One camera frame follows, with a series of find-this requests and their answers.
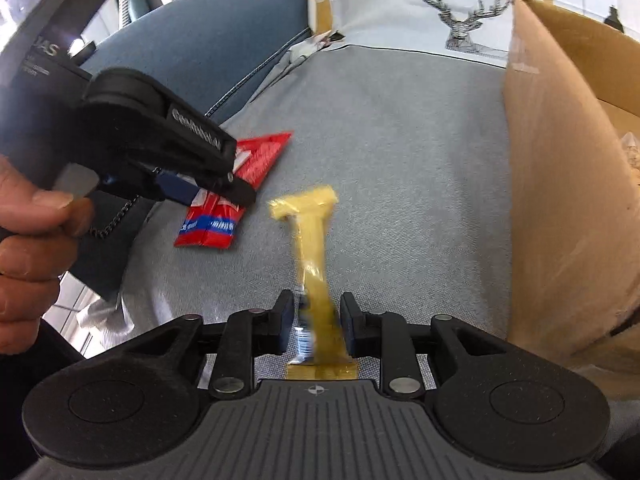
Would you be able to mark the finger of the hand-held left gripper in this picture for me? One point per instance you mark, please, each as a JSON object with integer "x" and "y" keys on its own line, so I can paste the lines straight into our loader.
{"x": 175, "y": 187}

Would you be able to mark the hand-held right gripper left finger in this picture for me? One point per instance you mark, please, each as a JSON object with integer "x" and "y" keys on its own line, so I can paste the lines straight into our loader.
{"x": 284, "y": 322}

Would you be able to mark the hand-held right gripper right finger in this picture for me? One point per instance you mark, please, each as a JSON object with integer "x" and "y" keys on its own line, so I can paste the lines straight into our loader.
{"x": 351, "y": 325}

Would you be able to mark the red snack packet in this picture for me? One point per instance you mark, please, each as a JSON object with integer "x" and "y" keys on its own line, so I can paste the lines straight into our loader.
{"x": 215, "y": 225}

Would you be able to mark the yellow snack bar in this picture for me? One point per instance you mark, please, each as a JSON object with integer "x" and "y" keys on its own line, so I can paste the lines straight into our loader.
{"x": 312, "y": 240}

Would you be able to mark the brown cardboard box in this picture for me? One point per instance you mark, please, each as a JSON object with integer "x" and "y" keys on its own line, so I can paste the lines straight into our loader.
{"x": 550, "y": 185}

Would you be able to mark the clear bag of cookies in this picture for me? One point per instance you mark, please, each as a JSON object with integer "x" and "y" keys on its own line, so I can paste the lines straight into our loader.
{"x": 632, "y": 155}

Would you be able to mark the person's left hand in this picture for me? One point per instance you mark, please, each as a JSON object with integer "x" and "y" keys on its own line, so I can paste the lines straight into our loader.
{"x": 30, "y": 260}

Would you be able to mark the blue zippered cushion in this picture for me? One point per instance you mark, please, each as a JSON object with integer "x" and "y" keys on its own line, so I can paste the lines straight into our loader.
{"x": 200, "y": 35}

